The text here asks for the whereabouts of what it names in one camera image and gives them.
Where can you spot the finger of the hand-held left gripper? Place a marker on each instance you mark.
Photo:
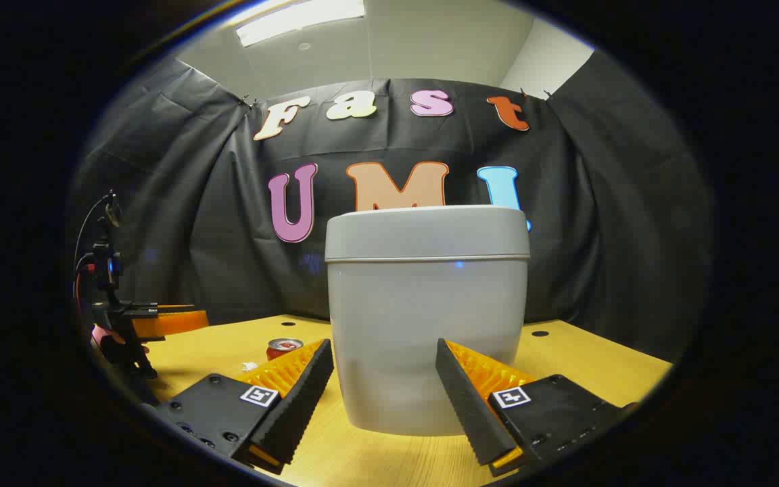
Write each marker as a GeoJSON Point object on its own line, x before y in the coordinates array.
{"type": "Point", "coordinates": [173, 322]}

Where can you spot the red pop can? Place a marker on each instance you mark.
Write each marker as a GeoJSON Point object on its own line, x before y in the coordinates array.
{"type": "Point", "coordinates": [284, 350]}

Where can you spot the white paper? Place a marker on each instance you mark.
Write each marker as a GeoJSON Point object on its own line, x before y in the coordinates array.
{"type": "Point", "coordinates": [249, 367]}

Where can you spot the grey desktop garbage bin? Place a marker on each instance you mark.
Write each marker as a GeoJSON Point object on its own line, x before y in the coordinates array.
{"type": "Point", "coordinates": [423, 318]}

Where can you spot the black backdrop cloth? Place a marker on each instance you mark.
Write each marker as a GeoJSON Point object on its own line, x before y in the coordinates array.
{"type": "Point", "coordinates": [227, 223]}

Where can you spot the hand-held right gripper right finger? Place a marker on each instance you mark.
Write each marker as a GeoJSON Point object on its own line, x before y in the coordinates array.
{"type": "Point", "coordinates": [470, 406]}

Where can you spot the wooden desktop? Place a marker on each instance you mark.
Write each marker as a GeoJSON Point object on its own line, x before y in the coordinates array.
{"type": "Point", "coordinates": [389, 453]}

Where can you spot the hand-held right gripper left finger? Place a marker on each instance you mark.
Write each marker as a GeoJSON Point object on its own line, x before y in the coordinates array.
{"type": "Point", "coordinates": [298, 399]}

